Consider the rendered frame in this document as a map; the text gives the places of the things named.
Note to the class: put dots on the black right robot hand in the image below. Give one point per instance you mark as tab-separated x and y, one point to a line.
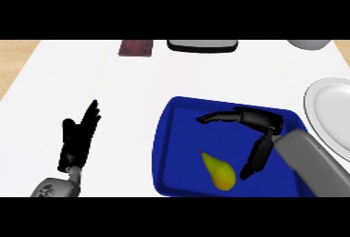
260	123

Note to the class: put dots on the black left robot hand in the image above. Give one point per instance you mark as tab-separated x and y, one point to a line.
75	145

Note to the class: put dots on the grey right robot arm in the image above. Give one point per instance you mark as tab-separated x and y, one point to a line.
315	166

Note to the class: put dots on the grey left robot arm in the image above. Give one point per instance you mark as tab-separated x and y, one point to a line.
56	186

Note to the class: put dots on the white plate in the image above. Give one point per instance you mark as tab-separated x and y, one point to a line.
329	114

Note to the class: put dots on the blue tray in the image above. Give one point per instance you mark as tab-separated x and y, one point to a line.
190	148

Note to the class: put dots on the yellow-green pear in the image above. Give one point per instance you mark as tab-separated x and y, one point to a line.
219	172

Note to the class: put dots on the grey round container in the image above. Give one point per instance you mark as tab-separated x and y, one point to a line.
309	44

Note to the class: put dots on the black and grey appliance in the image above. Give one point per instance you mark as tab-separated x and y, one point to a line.
202	45

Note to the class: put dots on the dark red rectangular block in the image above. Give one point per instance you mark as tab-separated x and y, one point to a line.
136	47

